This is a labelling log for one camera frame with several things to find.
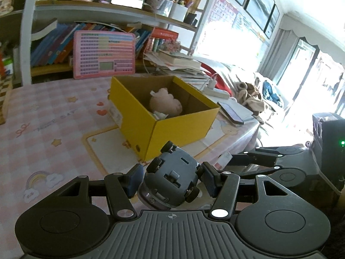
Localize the stack of papers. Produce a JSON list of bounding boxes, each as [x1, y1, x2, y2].
[[143, 50, 213, 87]]

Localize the white pen holder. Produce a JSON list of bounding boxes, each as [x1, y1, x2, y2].
[[168, 3, 189, 22]]

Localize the wooden chessboard box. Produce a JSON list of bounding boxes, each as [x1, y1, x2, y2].
[[0, 74, 14, 126]]

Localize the black smartphone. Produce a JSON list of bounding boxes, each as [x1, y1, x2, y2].
[[217, 101, 244, 126]]

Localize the grey toy car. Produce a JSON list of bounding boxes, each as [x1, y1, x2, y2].
[[137, 141, 204, 211]]

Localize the clear pen holder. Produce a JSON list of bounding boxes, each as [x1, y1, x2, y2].
[[155, 0, 173, 17]]

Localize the wall poster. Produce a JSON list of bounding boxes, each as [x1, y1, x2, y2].
[[206, 0, 239, 33]]

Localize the red cloth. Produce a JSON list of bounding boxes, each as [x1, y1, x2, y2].
[[201, 62, 229, 91]]

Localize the green white box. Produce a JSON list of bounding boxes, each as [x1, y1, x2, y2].
[[0, 57, 14, 77]]

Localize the red book box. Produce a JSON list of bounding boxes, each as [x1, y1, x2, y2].
[[151, 28, 180, 39]]

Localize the white power strip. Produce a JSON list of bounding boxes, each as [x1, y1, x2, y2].
[[202, 86, 230, 99]]

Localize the grey curtain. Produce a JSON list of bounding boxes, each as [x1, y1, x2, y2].
[[270, 27, 300, 84]]

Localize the colourful craft bundle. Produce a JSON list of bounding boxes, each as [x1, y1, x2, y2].
[[154, 38, 181, 53]]

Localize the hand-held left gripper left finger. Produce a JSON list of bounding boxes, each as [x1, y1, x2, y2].
[[58, 164, 144, 220]]

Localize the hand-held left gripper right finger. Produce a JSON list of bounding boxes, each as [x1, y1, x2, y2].
[[201, 162, 290, 220]]

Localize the blue cloth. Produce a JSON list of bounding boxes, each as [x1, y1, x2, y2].
[[263, 81, 281, 103]]

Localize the black pen cup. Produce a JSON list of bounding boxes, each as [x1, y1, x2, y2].
[[185, 12, 198, 26]]

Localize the pink pig plush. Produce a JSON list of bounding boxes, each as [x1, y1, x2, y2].
[[149, 88, 184, 118]]

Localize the pink learning board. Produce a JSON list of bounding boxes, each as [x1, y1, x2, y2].
[[73, 30, 136, 80]]

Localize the yellow cardboard box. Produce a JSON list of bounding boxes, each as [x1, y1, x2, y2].
[[108, 76, 221, 161]]

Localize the white bookshelf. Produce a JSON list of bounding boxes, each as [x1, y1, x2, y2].
[[0, 0, 216, 87]]

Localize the pink checked tablecloth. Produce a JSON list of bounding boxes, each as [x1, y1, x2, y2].
[[0, 74, 260, 211]]

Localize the row of colourful books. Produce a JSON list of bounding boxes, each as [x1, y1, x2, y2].
[[30, 22, 151, 68]]

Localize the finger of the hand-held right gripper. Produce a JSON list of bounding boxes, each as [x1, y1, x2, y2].
[[229, 152, 285, 176], [255, 146, 310, 157]]

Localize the beige clothes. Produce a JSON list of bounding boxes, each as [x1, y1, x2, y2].
[[233, 79, 270, 114]]

